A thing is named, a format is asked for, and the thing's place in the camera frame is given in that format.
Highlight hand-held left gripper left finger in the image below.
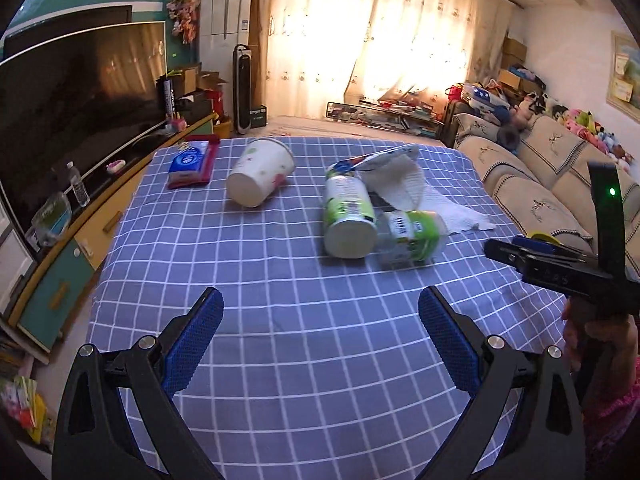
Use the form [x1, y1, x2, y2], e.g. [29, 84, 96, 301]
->
[51, 286, 225, 480]

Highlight white paper towel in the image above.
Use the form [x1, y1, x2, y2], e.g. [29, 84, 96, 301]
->
[367, 144, 496, 236]

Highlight white plastic drawer unit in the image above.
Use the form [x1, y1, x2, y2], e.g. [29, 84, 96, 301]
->
[0, 205, 36, 311]

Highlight beige sofa with covers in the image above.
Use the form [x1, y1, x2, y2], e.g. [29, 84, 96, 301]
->
[440, 110, 640, 281]

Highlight hanging artificial flowers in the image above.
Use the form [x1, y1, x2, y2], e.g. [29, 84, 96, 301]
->
[166, 0, 201, 45]

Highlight framed flower painting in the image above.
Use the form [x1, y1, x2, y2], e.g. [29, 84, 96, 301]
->
[606, 31, 640, 123]

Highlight large white paper cup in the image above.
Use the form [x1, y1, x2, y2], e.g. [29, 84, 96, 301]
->
[226, 137, 296, 209]

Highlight teal and yellow tv cabinet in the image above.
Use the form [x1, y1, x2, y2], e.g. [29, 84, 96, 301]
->
[7, 112, 221, 356]

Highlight green white can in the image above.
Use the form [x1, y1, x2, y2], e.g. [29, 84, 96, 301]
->
[322, 167, 378, 259]

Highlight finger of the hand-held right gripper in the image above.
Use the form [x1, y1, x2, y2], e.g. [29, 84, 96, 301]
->
[512, 236, 596, 262]
[484, 238, 531, 274]

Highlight tall black tube box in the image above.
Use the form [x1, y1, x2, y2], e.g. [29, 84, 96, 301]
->
[159, 76, 176, 118]

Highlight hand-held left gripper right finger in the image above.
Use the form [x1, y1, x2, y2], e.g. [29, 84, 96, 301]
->
[417, 286, 585, 480]

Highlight star print bag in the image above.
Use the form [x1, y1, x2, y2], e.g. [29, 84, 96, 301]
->
[462, 82, 511, 111]

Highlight grey plush toy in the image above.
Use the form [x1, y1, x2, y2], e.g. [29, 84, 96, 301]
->
[497, 124, 523, 153]

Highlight row of plush toys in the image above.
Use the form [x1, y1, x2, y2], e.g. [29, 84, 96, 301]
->
[510, 92, 640, 171]

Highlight cream embroidered curtain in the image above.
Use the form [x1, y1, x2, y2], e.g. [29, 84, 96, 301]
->
[252, 0, 513, 126]

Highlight clear water bottle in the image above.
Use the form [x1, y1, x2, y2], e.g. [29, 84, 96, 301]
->
[66, 161, 91, 208]

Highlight low glass table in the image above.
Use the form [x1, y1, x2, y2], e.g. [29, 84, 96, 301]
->
[325, 95, 448, 138]

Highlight dark red tray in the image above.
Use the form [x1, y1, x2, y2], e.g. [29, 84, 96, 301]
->
[167, 135, 221, 191]

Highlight stack of cardboard boxes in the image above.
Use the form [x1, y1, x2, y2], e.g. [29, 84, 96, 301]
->
[500, 37, 528, 91]

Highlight black flat television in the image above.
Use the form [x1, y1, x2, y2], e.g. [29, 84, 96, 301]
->
[2, 5, 133, 56]

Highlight white standing air conditioner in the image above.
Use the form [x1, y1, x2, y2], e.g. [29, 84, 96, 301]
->
[199, 0, 254, 111]

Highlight person's right hand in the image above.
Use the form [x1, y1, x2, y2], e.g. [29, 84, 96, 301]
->
[561, 300, 640, 362]

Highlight pile of colourful books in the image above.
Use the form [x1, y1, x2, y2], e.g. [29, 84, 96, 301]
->
[0, 340, 56, 451]

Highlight black tower fan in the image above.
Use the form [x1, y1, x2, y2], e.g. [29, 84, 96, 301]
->
[232, 43, 261, 136]

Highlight clear plastic bag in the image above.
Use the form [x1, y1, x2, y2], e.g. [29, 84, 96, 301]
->
[25, 192, 73, 248]

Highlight clear bottle with green label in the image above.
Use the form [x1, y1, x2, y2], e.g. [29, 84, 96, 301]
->
[375, 210, 448, 268]

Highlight blue tissue pack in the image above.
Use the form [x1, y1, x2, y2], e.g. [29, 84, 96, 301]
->
[168, 141, 210, 183]

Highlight person's right forearm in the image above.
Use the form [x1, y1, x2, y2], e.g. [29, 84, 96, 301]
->
[582, 355, 640, 461]

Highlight large curved television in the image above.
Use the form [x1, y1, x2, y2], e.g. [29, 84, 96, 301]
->
[0, 21, 168, 241]

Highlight white blue wrapper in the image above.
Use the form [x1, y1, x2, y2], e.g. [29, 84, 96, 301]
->
[330, 145, 416, 176]

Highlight blue checked tablecloth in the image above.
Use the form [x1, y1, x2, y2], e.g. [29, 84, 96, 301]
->
[86, 135, 581, 480]

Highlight brown cardboard box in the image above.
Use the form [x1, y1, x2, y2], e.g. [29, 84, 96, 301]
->
[197, 71, 228, 92]
[167, 62, 202, 96]

